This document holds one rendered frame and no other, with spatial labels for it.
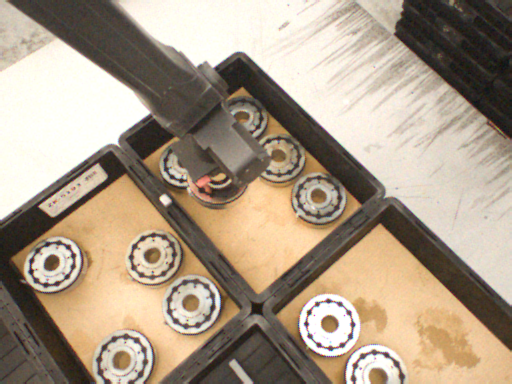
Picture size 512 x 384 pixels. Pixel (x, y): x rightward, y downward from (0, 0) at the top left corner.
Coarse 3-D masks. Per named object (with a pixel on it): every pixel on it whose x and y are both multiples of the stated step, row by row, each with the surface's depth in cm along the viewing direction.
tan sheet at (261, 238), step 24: (240, 120) 104; (168, 144) 102; (312, 168) 99; (264, 192) 98; (288, 192) 97; (192, 216) 96; (216, 216) 96; (240, 216) 96; (264, 216) 96; (288, 216) 96; (216, 240) 94; (240, 240) 94; (264, 240) 94; (288, 240) 94; (312, 240) 94; (240, 264) 93; (264, 264) 92; (288, 264) 92; (264, 288) 91
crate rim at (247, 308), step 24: (72, 168) 90; (48, 192) 88; (168, 216) 86; (192, 240) 84; (216, 264) 82; (0, 288) 83; (240, 312) 80; (216, 336) 80; (48, 360) 78; (192, 360) 77
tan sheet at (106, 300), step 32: (128, 192) 98; (64, 224) 97; (96, 224) 96; (128, 224) 96; (160, 224) 96; (96, 256) 94; (160, 256) 94; (192, 256) 93; (32, 288) 92; (96, 288) 92; (128, 288) 92; (160, 288) 91; (64, 320) 90; (96, 320) 90; (128, 320) 90; (160, 320) 89; (224, 320) 89; (160, 352) 87; (192, 352) 87
